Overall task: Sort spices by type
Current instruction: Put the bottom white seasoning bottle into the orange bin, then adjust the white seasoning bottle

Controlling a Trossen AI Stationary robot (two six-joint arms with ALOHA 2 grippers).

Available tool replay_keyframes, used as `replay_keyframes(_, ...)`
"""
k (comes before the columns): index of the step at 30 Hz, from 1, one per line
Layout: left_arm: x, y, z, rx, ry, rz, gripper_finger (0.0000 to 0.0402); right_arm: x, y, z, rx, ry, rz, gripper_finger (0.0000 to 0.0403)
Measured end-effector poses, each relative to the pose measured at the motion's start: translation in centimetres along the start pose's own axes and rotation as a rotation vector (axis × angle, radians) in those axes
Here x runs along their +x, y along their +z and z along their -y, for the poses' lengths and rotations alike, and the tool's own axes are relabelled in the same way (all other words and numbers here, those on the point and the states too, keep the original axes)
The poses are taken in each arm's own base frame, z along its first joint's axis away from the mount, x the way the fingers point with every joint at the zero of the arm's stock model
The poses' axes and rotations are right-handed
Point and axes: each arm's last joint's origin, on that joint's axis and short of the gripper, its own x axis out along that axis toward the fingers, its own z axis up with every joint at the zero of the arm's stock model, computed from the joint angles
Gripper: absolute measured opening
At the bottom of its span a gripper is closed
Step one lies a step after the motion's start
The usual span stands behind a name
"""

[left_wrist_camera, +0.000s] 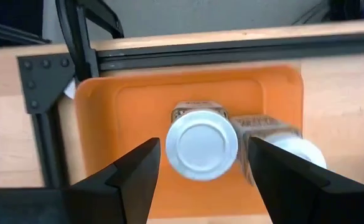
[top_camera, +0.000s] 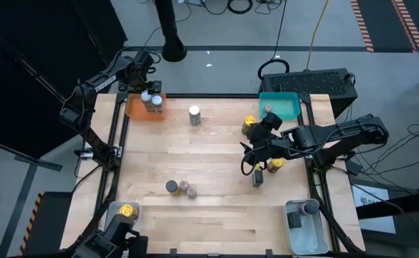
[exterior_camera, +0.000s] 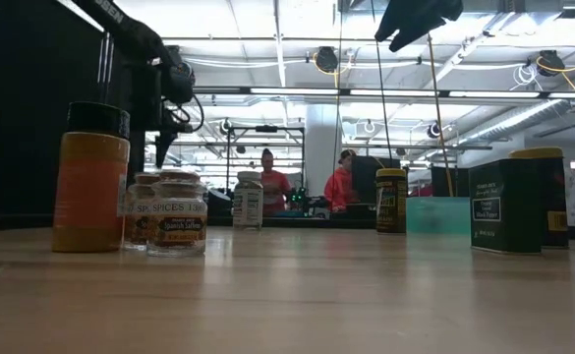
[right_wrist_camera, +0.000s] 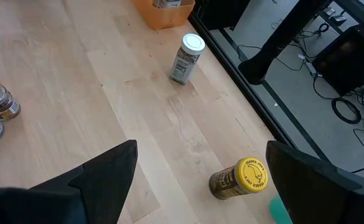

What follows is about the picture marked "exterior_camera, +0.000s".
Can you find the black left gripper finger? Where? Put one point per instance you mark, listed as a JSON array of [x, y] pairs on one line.
[[163, 147]]

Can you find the black curtain partition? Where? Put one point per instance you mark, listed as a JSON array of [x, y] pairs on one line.
[[21, 98]]

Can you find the black table frame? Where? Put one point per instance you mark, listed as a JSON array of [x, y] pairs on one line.
[[218, 222]]

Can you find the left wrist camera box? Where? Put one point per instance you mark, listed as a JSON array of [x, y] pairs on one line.
[[179, 83]]

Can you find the person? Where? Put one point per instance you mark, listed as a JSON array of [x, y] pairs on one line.
[[274, 189], [340, 189]]

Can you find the dark green pepper tin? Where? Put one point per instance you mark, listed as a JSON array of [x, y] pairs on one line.
[[505, 211]]

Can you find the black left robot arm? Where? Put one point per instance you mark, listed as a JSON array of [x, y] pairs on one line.
[[120, 19]]

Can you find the orange spice bottle black cap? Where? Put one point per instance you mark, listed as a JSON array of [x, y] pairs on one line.
[[90, 196]]

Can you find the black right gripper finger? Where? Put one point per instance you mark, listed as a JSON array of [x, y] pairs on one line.
[[415, 22]]

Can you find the black background robot arm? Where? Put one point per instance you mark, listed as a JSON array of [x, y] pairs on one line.
[[299, 198]]

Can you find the black metal frame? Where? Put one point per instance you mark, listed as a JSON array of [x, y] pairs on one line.
[[266, 129]]

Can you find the black monitor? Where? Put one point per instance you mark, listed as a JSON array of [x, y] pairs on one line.
[[368, 179]]

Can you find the silver ventilation duct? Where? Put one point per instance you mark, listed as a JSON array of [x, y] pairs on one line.
[[523, 120]]

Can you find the white-capped clear spice bottle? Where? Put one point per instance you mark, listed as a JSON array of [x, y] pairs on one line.
[[247, 201]]

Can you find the yellow-capped brown spice bottle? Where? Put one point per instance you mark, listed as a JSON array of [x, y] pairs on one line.
[[555, 206], [391, 206]]

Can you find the teal plastic bin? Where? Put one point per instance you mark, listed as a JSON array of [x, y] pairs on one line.
[[451, 221]]

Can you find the long ceiling light bar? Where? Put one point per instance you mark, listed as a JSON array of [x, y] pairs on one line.
[[513, 93]]

